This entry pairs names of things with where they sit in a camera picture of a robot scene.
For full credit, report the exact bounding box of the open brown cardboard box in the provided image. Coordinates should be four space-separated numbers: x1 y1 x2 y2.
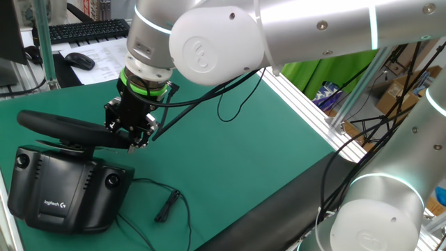
375 65 443 123

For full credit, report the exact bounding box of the aluminium frame post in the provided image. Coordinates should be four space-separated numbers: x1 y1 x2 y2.
325 47 393 135
30 0 60 91

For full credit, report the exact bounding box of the black racing steering wheel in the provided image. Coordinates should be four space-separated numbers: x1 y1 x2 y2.
16 109 135 153

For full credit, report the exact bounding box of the black computer monitor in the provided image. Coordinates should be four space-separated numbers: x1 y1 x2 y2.
0 0 28 88

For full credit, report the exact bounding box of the black wheel base cable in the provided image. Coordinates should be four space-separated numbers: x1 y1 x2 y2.
116 177 193 251

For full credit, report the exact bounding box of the thick black gripper cable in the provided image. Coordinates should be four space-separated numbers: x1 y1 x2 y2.
127 69 266 142

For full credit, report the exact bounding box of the bright green cloth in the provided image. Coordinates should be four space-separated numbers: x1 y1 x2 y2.
281 48 379 100

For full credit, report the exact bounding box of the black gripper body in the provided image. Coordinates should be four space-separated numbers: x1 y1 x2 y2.
116 82 164 129

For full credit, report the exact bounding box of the black computer mouse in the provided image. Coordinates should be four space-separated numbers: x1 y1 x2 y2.
63 52 96 72

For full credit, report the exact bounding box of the blue patterned bag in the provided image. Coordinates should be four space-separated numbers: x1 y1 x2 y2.
312 82 344 112

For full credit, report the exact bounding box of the black computer keyboard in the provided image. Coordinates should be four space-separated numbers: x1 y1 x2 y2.
48 18 130 45

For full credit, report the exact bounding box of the black foam strip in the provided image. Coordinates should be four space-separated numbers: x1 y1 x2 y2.
194 151 360 251

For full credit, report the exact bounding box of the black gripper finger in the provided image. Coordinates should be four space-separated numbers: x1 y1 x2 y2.
127 113 160 154
103 97 123 134

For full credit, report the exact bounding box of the black rounded desk object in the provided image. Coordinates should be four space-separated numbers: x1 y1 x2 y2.
24 45 43 66

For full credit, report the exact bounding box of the white printed paper sheet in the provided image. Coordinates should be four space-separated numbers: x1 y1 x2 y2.
59 37 129 86

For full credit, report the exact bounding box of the green flange ring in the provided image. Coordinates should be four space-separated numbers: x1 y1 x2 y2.
118 68 169 97

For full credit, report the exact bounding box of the black desk cable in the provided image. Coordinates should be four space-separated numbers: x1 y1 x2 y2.
0 77 47 98

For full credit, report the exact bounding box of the black Logitech wheel base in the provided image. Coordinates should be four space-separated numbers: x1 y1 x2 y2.
7 146 136 235

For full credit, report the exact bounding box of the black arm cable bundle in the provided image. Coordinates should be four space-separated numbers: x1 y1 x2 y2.
315 104 415 224

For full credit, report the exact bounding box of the thin black hanging cable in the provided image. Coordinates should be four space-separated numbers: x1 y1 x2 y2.
216 68 268 123

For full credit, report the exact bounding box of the green table mat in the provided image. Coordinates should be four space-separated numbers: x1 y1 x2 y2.
0 69 335 251

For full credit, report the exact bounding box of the black tripod stand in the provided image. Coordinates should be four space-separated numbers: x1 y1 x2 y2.
350 41 446 147

